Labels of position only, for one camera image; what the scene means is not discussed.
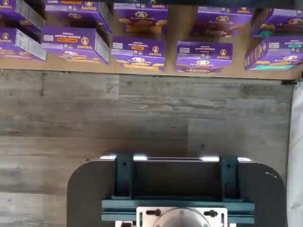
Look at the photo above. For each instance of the purple Annie's box yellow-orange label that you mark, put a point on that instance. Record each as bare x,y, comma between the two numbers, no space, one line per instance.
71,45
78,15

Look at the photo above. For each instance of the purple Annie's box orange label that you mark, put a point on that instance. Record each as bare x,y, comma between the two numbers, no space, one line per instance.
137,52
142,17

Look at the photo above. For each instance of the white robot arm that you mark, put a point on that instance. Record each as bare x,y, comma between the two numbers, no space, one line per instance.
182,220

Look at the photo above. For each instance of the purple Annie's box brown label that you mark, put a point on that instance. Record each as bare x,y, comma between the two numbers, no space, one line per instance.
217,21
203,54

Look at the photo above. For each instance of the purple Annie's box teal label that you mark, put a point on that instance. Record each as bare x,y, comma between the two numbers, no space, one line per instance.
284,22
279,52

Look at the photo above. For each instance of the wooden lower shelf board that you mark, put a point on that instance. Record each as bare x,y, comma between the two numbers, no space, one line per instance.
71,68

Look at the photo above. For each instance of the teal metal base frame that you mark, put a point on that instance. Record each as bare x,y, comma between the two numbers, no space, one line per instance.
177,205

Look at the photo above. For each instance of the dark robot base platform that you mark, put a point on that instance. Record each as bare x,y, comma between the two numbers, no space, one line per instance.
90,189

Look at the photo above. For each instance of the purple Annie's snack box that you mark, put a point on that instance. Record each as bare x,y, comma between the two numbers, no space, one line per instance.
8,6
14,40

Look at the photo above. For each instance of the white side curtain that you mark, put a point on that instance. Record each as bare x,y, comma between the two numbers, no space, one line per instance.
296,153

